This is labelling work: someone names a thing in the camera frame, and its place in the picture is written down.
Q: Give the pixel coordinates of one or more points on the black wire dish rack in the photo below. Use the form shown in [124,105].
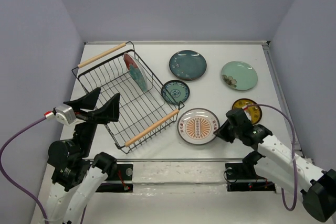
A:
[143,115]

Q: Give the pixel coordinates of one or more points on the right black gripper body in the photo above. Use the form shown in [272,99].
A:
[237,132]

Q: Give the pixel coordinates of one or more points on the red and teal floral plate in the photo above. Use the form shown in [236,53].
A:
[136,71]

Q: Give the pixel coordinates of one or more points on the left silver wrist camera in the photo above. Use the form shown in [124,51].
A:
[65,114]

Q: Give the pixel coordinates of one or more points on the light green flower plate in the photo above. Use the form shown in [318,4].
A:
[239,75]

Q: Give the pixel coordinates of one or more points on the dark teal speckled plate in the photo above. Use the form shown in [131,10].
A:
[187,65]

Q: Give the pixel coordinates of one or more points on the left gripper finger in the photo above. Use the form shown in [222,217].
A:
[87,101]
[109,112]

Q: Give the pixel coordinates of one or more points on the small blue patterned dish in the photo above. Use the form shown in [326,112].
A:
[175,92]

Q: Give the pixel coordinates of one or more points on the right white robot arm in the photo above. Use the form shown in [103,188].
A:
[271,159]

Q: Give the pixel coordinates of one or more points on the white orange sunburst plate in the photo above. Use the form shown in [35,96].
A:
[197,126]

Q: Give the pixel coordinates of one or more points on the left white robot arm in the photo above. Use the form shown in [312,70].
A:
[75,179]

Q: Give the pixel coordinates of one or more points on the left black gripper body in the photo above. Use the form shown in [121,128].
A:
[83,115]

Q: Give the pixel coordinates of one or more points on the small yellow patterned dish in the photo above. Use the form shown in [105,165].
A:
[254,113]

